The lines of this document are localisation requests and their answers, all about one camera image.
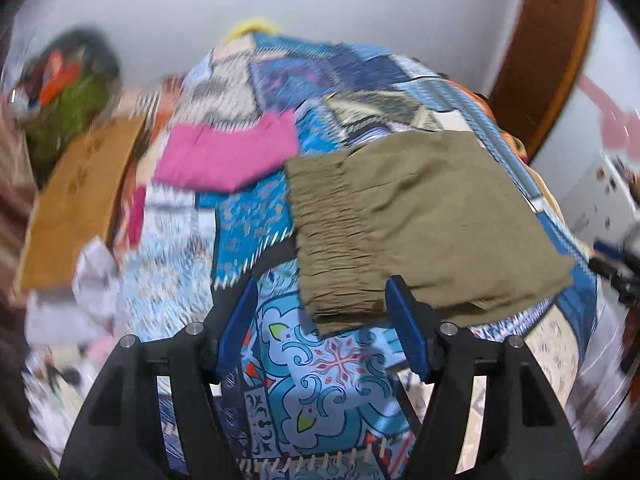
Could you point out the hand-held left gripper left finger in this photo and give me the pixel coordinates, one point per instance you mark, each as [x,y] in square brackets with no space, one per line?
[235,325]

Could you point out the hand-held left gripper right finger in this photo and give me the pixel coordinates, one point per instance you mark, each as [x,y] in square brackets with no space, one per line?
[406,320]

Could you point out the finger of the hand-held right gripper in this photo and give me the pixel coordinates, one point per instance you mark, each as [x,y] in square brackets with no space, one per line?
[607,248]
[612,275]

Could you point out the olive green pants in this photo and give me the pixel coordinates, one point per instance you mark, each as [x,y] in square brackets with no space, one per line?
[425,210]

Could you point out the blue patchwork printed blanket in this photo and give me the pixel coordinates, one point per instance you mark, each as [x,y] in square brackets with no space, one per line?
[325,385]

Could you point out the white crumpled cloth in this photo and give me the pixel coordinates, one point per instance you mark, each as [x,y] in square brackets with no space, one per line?
[85,290]

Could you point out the pink garment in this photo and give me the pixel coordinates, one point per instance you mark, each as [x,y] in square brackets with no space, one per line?
[225,155]

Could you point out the orange fleece blanket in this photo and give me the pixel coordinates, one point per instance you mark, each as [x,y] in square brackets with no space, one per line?
[495,120]

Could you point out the brown wooden door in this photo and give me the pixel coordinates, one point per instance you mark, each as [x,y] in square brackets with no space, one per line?
[545,50]

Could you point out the striped orange bed sheet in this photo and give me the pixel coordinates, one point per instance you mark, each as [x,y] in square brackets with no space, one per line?
[150,100]

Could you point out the green patterned basket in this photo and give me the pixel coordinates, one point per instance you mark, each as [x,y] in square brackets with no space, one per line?
[70,110]

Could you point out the yellow hoop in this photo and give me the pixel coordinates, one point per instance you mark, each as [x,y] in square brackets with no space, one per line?
[250,27]

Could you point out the orange box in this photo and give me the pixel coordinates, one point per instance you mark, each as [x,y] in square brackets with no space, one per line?
[57,77]

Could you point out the grey curved pillow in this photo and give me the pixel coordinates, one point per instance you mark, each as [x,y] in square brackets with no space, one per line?
[97,42]

